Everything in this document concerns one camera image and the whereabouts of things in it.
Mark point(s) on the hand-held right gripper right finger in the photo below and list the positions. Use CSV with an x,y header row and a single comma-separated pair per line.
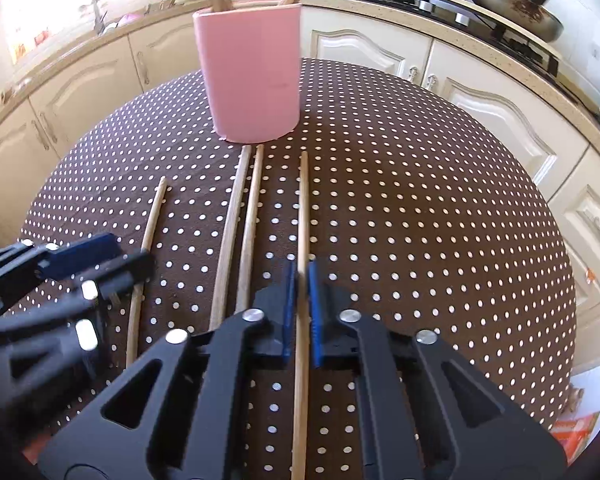
x,y
314,310

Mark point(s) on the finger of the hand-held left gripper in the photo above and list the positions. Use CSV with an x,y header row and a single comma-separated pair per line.
x,y
80,255
130,270

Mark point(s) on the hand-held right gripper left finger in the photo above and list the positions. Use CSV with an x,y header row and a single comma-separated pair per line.
x,y
291,310

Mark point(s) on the pink cup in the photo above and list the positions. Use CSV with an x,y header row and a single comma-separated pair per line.
x,y
250,75

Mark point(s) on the brown polka dot tablecloth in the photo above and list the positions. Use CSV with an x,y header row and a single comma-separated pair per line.
x,y
405,210

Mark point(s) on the orange cardboard box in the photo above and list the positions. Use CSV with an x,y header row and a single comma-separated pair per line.
x,y
575,435

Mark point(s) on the cream base cabinets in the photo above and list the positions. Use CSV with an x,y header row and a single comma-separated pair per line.
x,y
595,220

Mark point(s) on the beige kitchen countertop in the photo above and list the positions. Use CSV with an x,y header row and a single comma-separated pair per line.
x,y
530,87

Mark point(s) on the black gas stove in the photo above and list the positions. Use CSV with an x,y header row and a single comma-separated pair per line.
x,y
505,35

